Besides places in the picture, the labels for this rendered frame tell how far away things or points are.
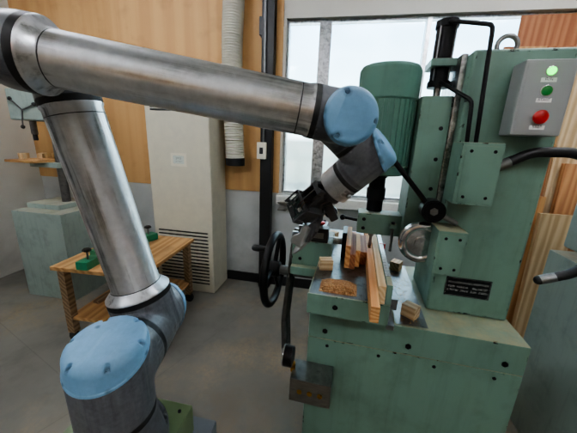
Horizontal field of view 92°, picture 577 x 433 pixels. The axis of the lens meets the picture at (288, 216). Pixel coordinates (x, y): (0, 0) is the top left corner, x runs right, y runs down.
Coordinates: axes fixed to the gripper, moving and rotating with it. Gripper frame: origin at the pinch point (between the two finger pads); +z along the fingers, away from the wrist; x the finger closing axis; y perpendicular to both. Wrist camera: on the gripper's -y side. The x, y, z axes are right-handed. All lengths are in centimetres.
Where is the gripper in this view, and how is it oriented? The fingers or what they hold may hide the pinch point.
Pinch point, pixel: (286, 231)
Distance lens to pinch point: 82.6
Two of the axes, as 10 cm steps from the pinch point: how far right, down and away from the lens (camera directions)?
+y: -7.0, -1.5, -7.0
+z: -6.5, 5.4, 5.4
